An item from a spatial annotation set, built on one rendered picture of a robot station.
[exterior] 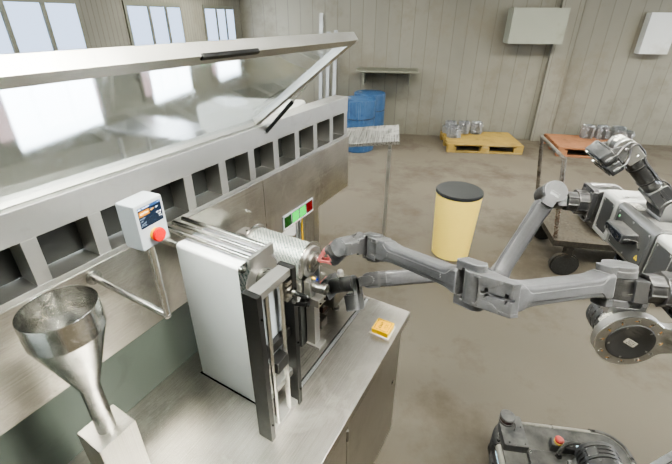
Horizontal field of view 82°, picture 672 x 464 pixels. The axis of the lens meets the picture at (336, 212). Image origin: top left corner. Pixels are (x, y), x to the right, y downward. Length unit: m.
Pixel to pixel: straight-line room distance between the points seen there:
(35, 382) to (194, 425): 0.46
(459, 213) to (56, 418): 2.99
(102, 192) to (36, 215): 0.16
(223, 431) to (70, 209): 0.78
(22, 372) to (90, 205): 0.43
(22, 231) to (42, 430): 0.55
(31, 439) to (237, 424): 0.52
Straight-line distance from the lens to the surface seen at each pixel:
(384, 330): 1.61
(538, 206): 1.53
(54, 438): 1.42
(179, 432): 1.44
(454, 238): 3.64
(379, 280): 1.41
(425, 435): 2.48
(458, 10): 7.50
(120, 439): 1.15
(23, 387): 1.28
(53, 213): 1.13
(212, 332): 1.34
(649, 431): 3.00
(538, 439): 2.34
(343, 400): 1.42
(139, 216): 0.84
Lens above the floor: 2.03
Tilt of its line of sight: 27 degrees down
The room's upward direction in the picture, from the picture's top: straight up
